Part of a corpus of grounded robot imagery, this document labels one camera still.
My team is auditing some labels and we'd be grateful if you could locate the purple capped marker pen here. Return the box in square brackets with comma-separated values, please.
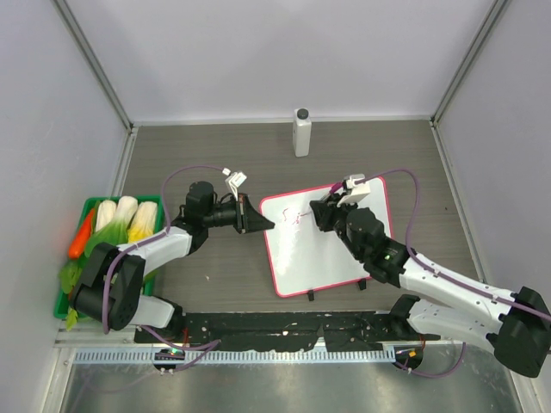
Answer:
[320, 182, 343, 202]

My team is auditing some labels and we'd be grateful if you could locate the green leafy toy vegetable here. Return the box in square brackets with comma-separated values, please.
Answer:
[59, 223, 127, 294]

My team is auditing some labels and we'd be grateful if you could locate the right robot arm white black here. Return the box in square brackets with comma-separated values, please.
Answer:
[309, 194, 550, 378]

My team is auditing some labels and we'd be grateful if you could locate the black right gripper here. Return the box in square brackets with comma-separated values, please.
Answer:
[312, 192, 365, 261]

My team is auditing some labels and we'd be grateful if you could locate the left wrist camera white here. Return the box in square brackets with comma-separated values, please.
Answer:
[222, 168, 247, 199]

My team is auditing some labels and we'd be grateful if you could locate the pink framed whiteboard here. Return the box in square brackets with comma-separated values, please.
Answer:
[259, 185, 369, 298]

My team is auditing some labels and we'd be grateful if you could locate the orange toy carrot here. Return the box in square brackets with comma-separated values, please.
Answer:
[67, 209, 95, 260]

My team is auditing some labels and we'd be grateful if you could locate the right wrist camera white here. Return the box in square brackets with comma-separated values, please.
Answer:
[337, 174, 371, 207]

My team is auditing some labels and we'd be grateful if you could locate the white green toy cabbage middle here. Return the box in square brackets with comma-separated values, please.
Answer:
[111, 196, 139, 228]

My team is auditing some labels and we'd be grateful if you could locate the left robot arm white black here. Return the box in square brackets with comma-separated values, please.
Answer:
[69, 181, 275, 343]

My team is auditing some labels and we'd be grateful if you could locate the yellow white toy cabbage right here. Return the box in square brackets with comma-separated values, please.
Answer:
[127, 201, 158, 243]

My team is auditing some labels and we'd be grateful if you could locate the white bottle black cap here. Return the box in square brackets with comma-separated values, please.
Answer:
[293, 108, 312, 157]

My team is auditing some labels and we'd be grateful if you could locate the white slotted cable duct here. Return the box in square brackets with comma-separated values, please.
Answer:
[73, 347, 395, 365]

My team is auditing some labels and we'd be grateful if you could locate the white toy cabbage left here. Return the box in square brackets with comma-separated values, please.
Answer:
[95, 200, 117, 232]

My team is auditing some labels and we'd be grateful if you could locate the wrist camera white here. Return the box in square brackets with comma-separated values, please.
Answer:
[337, 174, 371, 207]
[222, 168, 247, 199]

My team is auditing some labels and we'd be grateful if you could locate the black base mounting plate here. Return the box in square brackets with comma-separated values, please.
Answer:
[158, 311, 440, 353]

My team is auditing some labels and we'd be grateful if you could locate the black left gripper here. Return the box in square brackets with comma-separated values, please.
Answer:
[204, 194, 273, 235]

